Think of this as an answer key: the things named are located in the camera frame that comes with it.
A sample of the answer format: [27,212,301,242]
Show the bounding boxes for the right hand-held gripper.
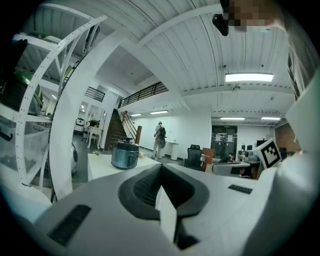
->
[212,137,283,175]

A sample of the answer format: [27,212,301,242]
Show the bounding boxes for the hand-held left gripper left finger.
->
[33,163,181,256]

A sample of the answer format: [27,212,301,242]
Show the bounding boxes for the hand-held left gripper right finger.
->
[161,163,278,256]

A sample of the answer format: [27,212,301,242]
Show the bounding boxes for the black pressure cooker pot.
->
[111,147,140,171]

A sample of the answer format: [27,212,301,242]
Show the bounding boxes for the red wooden cabinet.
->
[201,147,215,173]

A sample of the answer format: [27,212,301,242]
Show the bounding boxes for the dark glass double door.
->
[211,124,238,160]

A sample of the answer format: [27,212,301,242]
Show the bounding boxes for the black office chair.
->
[184,144,203,172]

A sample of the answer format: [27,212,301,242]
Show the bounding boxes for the white rounded cabinet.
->
[164,141,180,161]

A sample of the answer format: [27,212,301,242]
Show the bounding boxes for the dark wooden staircase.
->
[104,108,143,152]

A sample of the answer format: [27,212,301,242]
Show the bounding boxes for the white ornate side table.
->
[86,125,105,150]

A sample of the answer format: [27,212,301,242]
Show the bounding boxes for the rectangular ceiling panel light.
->
[224,72,275,83]

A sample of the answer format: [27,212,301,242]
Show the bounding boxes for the white wheeled machine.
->
[74,117,85,136]

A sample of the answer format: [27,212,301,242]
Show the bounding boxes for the black mezzanine railing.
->
[117,81,170,109]
[84,86,106,102]

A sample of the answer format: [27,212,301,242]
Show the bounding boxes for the clear plastic storage box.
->
[0,117,51,176]

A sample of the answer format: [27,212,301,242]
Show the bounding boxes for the person's brown printed t-shirt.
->
[282,14,316,101]

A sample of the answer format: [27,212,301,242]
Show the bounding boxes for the white metal shelf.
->
[0,2,108,188]

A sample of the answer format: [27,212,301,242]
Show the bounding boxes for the person's head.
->
[226,0,286,33]

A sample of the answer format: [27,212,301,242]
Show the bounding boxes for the green round container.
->
[13,72,34,86]

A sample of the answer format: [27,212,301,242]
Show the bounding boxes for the black head-worn camera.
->
[211,12,230,37]

